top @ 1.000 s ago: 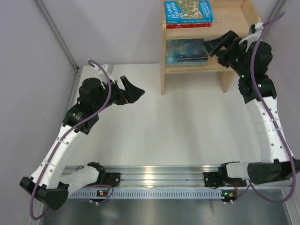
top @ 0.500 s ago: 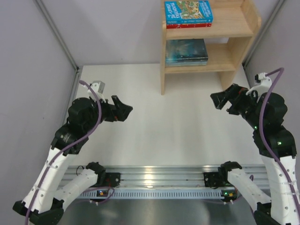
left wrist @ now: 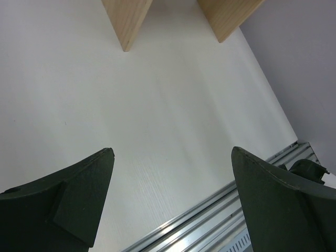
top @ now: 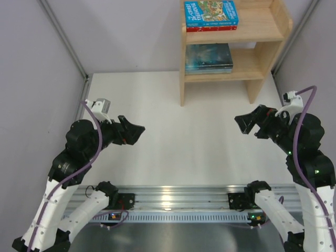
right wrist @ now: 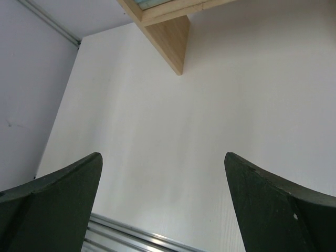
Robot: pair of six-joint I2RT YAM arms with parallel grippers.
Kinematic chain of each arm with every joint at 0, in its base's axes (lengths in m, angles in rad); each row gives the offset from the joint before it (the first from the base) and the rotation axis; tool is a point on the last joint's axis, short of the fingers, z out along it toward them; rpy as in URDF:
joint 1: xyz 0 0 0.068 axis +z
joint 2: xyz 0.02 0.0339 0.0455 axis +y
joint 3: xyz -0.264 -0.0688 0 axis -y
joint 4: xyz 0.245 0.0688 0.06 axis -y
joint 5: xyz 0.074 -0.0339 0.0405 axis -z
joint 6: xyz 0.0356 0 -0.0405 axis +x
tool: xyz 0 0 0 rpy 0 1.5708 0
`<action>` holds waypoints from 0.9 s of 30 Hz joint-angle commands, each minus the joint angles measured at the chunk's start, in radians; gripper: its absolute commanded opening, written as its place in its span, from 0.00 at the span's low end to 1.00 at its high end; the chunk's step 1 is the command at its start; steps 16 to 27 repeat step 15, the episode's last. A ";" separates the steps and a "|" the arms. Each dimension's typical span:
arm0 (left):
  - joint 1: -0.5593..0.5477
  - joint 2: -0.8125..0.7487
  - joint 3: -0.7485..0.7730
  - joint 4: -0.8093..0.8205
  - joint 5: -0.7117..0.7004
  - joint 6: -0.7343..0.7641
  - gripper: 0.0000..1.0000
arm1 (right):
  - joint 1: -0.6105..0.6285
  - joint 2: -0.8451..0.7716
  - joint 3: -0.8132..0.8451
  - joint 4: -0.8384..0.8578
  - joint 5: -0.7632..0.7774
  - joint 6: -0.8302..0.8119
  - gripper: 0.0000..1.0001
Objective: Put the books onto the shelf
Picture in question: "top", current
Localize dark blue ocean book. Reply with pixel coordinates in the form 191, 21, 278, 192
185, 43, 234, 70

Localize red illustrated book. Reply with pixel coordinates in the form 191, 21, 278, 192
186, 25, 237, 33

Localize bright blue illustrated book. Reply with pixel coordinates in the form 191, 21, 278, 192
183, 1, 239, 27

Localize pale green Great Gatsby book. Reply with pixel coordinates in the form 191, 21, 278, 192
185, 71, 232, 76

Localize light blue Gatsby book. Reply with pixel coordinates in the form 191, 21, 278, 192
185, 68, 232, 72

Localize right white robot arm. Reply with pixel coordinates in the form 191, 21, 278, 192
234, 105, 335, 251

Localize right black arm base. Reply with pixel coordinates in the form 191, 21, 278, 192
227, 193, 251, 212

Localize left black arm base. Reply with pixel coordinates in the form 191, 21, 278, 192
109, 193, 135, 210

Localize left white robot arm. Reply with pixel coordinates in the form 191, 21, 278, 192
12, 115, 145, 251

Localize wooden two-tier shelf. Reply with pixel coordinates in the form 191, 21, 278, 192
180, 1, 293, 106

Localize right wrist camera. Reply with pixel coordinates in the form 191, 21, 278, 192
275, 91, 303, 118

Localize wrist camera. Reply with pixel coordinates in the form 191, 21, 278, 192
275, 91, 303, 118
91, 98, 111, 123

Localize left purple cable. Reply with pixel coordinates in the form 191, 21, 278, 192
27, 100, 129, 252

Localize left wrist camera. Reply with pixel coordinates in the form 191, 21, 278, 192
91, 98, 111, 123

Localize left aluminium frame post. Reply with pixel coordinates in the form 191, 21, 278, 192
37, 1, 90, 121

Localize aluminium frame post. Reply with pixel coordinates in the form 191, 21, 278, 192
37, 1, 90, 121
271, 0, 322, 184

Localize aluminium mounting rail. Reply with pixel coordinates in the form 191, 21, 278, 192
66, 184, 301, 212

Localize slotted grey cable duct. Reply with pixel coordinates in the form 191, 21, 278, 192
91, 212, 266, 224

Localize right aluminium frame post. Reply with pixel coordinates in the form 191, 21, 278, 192
271, 0, 322, 184

